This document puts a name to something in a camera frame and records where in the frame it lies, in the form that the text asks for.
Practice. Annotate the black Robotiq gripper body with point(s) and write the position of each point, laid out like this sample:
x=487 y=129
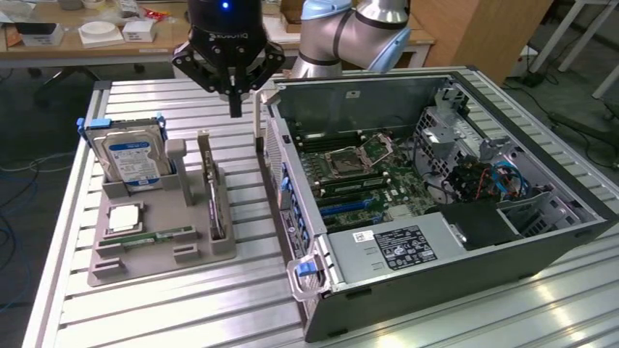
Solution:
x=227 y=32

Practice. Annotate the green graphics card with fan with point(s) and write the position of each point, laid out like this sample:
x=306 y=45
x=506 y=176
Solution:
x=215 y=203

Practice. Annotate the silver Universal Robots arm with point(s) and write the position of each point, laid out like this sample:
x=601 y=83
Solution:
x=338 y=32

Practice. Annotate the black RAM slot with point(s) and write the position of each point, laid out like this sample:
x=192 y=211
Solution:
x=331 y=145
x=329 y=137

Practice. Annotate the white paper stack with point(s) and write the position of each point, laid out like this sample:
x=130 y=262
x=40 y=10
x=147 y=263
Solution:
x=286 y=34

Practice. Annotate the white box with black label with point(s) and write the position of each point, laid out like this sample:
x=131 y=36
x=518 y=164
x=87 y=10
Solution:
x=139 y=32

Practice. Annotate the red packet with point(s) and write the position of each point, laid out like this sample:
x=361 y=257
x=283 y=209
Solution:
x=156 y=15

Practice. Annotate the white box with round dish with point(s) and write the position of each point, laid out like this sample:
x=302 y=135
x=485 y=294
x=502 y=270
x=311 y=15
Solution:
x=100 y=34

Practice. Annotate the wooden desk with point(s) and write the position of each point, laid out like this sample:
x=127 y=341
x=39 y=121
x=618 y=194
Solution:
x=72 y=50

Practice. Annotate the black office chair base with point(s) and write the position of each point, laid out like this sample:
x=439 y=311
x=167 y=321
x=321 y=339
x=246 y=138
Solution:
x=54 y=81

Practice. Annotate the hard disk with blue caddy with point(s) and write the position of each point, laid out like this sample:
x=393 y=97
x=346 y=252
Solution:
x=128 y=159

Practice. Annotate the white box with black top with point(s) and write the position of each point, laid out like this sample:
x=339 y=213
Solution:
x=39 y=34

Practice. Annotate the CPU socket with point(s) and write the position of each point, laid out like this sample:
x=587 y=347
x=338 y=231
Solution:
x=346 y=163

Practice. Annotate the metal socket cover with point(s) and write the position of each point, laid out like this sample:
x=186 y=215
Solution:
x=377 y=146

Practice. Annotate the installed RAM stick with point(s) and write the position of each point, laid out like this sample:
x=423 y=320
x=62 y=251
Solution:
x=353 y=185

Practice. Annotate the grey parts rack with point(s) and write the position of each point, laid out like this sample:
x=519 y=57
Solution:
x=159 y=210

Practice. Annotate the wooden cabinet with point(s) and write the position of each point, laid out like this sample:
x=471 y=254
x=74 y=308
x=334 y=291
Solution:
x=474 y=36

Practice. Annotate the green motherboard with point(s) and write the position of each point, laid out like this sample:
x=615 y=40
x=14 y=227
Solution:
x=402 y=181

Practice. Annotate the silver CPU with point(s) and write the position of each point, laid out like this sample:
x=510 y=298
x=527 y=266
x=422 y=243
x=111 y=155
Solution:
x=123 y=219

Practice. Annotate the green RAM stick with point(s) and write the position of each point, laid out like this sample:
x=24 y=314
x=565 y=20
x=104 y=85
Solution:
x=144 y=237

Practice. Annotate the grey power supply with label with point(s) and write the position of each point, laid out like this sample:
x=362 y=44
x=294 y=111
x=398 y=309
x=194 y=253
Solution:
x=367 y=261

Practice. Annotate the black floor stand base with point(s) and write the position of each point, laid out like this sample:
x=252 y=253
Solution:
x=587 y=125

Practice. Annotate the grey metal disk bay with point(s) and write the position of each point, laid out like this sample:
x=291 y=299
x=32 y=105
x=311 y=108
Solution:
x=537 y=214

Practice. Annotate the open black PC case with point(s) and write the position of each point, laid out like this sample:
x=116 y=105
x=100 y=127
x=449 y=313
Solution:
x=435 y=290

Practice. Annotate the white table frame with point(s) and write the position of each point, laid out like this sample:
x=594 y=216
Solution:
x=575 y=32

